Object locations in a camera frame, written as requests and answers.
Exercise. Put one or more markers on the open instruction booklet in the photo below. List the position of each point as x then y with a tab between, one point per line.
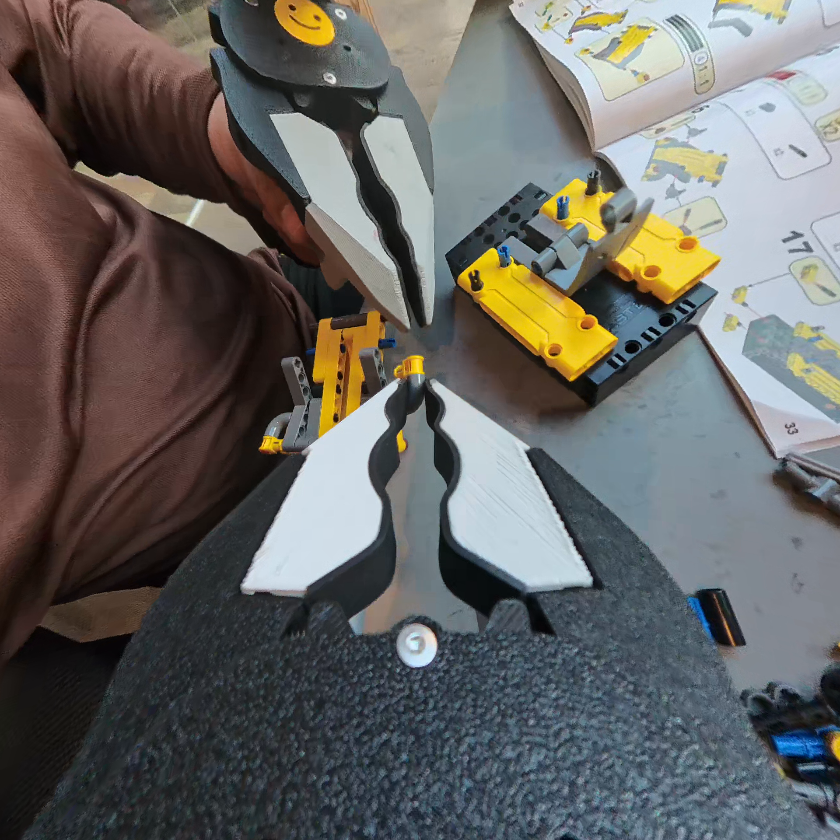
754	131

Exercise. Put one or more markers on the yellow panel vehicle assembly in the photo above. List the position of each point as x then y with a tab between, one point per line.
344	367

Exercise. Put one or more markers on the grey desk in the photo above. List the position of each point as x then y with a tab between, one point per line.
656	492

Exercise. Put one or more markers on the black base yellow panel assembly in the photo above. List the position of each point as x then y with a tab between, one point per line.
544	315

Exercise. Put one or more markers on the pile of small building pieces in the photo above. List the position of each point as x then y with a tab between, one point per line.
800	741

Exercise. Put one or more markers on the black and blue connector piece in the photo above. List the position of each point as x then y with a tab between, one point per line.
722	617

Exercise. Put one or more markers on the person's left hand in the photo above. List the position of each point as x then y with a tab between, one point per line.
262	197

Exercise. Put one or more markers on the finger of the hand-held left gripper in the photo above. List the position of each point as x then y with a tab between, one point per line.
407	197
328	190

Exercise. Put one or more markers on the person's left forearm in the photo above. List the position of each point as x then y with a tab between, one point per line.
98	79

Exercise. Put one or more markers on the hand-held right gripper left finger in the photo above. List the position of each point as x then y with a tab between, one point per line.
321	512

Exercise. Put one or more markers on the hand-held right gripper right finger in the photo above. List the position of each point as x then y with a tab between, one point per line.
512	518

